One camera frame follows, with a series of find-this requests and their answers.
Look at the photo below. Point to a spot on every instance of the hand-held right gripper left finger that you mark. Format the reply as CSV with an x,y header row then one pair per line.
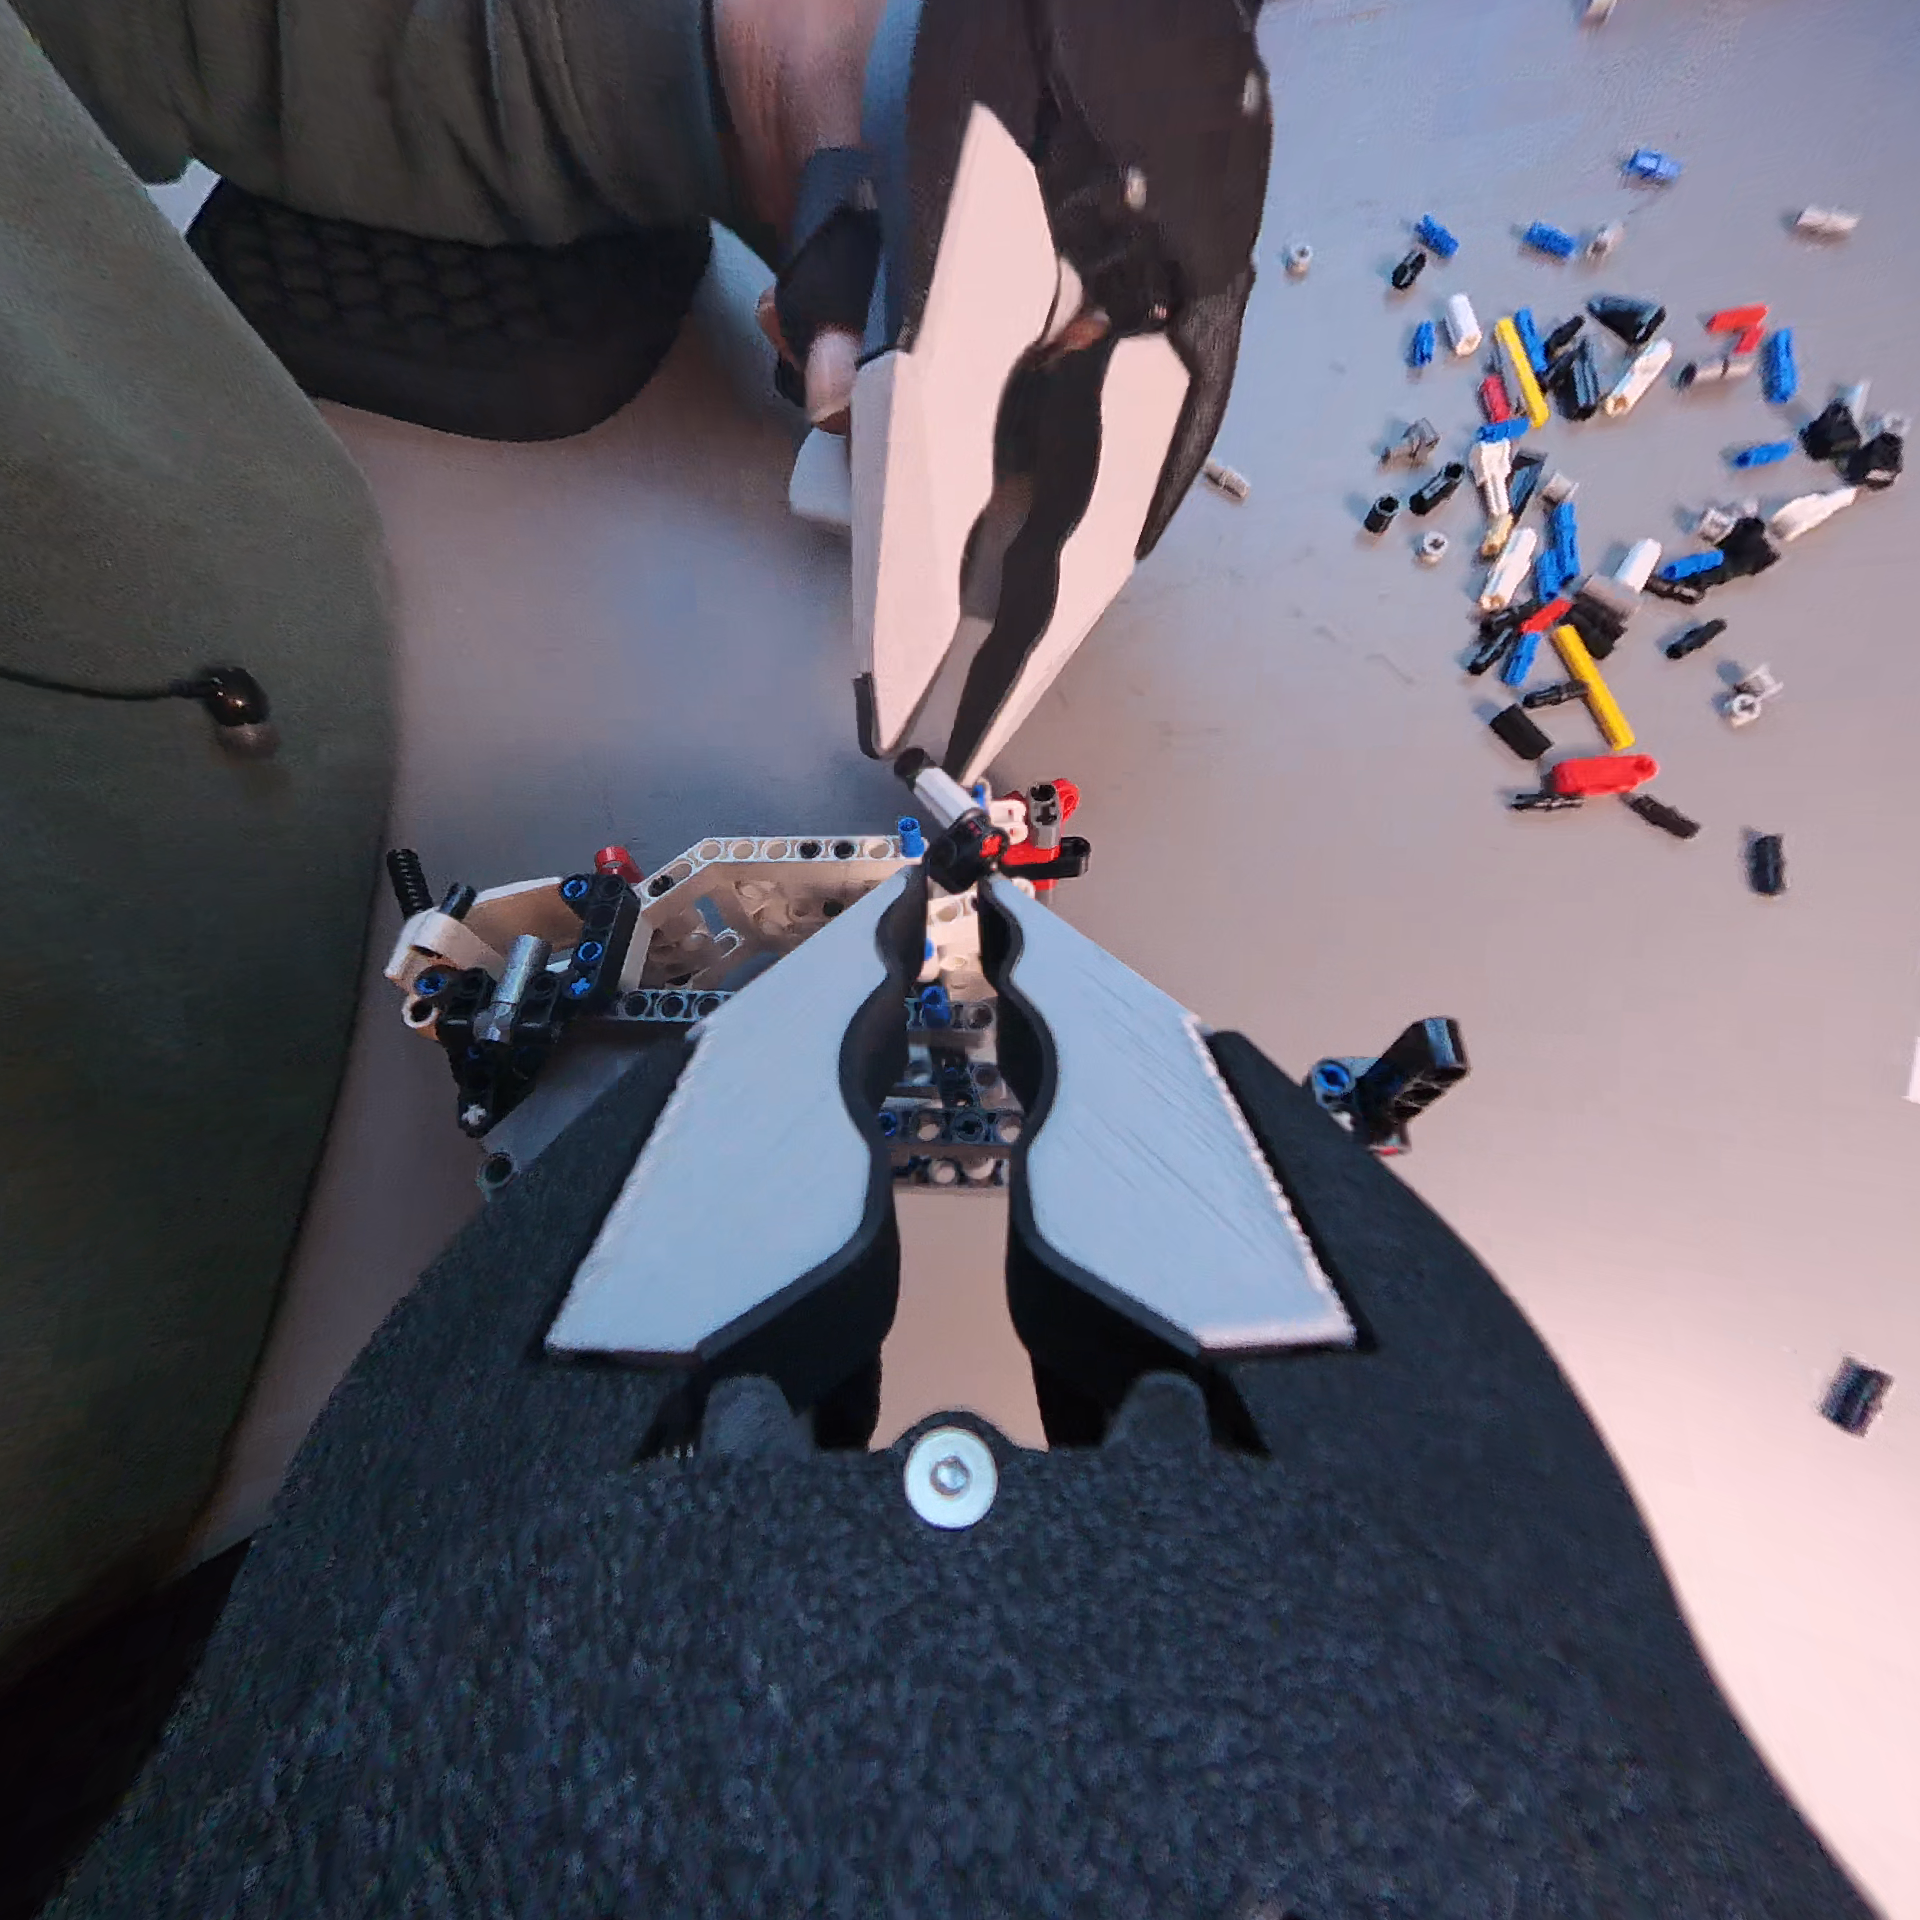
x,y
736,1201

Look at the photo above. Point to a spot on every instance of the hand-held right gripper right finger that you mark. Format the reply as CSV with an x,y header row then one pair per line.
x,y
1187,1201

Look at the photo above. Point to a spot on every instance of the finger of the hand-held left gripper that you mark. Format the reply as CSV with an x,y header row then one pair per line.
x,y
1126,450
947,362

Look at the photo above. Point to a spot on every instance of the white black toy truck model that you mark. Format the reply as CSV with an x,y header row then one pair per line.
x,y
690,930

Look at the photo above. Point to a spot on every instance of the white toy sleeve piece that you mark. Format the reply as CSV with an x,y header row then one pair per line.
x,y
942,796

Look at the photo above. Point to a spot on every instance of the black angled toy connector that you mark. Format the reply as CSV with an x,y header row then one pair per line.
x,y
959,856

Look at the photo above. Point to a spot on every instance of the pile of small toy pieces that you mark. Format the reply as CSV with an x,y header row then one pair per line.
x,y
1592,510

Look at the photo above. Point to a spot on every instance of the person's left forearm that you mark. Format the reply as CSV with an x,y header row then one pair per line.
x,y
392,106

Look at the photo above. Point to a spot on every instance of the grey desk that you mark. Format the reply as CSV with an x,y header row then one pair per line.
x,y
1562,1142

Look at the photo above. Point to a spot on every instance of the person's left hand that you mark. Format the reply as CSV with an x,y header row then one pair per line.
x,y
796,91

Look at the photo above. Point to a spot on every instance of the light grey toy pin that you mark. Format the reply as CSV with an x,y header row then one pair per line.
x,y
1225,479

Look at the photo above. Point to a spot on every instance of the person's clothed body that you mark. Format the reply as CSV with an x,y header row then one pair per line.
x,y
152,1051

